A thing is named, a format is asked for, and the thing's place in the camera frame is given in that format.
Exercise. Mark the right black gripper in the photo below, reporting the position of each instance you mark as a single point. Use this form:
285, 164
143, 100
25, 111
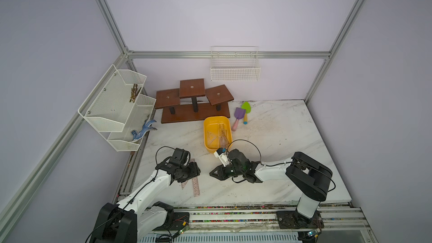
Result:
221, 175

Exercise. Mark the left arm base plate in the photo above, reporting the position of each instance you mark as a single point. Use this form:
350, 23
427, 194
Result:
174, 222

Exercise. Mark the green yellow toy shovel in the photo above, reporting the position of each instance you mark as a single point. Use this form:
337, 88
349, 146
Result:
247, 107

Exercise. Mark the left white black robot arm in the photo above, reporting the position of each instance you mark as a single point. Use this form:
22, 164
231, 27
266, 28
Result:
132, 218

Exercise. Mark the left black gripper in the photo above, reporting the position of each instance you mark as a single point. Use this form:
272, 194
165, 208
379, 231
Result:
194, 171

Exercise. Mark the brass screws bundle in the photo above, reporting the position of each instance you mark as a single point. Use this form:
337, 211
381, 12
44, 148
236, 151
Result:
135, 91

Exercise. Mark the brown wooden stepped stand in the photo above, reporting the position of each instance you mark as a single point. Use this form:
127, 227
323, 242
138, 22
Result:
192, 101

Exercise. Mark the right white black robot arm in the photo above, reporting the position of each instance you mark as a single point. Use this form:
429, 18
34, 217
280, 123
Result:
310, 176

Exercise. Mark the yellow plastic storage box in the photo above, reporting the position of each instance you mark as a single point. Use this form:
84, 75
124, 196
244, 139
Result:
217, 133

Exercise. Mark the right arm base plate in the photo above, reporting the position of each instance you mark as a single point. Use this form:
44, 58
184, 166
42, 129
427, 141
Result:
294, 220

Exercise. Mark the pink triangle ruler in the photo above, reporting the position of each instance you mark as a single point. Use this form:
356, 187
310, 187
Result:
183, 184
223, 140

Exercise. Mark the purple pink toy shovel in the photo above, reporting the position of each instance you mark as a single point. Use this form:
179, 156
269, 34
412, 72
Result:
239, 114

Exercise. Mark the clear blue triangle ruler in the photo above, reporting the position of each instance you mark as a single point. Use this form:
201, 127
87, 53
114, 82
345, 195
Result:
211, 138

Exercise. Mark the pink long straight ruler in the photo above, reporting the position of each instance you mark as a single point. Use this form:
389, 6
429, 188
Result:
195, 185

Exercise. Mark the white mesh two-tier shelf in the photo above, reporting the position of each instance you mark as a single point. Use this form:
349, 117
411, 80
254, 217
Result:
108, 111

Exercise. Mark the white wire wall basket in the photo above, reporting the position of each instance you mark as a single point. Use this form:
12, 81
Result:
234, 63

